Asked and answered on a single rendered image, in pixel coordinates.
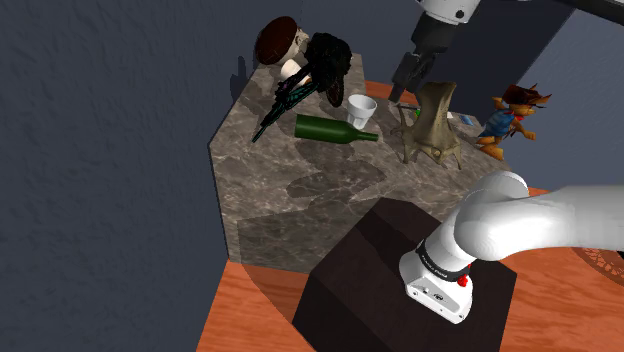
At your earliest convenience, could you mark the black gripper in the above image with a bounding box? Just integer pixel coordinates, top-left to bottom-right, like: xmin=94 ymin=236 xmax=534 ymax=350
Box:
xmin=388 ymin=12 xmax=460 ymax=104

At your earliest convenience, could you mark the tan bone-shaped sculpture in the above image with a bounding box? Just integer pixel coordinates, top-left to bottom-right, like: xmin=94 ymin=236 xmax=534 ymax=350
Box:
xmin=389 ymin=80 xmax=464 ymax=171

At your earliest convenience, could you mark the white cup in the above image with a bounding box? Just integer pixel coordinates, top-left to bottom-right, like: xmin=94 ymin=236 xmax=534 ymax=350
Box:
xmin=346 ymin=93 xmax=379 ymax=131

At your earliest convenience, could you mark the black bushy plant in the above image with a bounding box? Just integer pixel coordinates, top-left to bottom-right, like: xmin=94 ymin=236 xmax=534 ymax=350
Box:
xmin=304 ymin=31 xmax=354 ymax=109

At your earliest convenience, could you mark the orange fox figure with hat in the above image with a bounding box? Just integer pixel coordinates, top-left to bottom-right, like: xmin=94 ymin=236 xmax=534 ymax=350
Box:
xmin=474 ymin=83 xmax=553 ymax=162

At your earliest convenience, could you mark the green glass bottle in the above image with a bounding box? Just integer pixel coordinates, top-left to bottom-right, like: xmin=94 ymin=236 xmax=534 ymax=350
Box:
xmin=293 ymin=113 xmax=380 ymax=146

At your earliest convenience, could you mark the white pot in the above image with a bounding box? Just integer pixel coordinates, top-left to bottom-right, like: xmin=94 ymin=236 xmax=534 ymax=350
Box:
xmin=279 ymin=58 xmax=314 ymax=89

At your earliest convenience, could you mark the brown round bowl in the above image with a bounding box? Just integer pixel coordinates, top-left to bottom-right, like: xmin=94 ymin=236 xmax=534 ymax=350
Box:
xmin=253 ymin=15 xmax=311 ymax=67

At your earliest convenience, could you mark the dark robot stand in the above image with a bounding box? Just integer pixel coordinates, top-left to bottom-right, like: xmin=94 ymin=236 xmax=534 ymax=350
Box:
xmin=291 ymin=196 xmax=518 ymax=352

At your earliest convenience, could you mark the round patterned rug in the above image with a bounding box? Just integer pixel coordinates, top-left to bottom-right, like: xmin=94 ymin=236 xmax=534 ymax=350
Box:
xmin=572 ymin=246 xmax=624 ymax=288

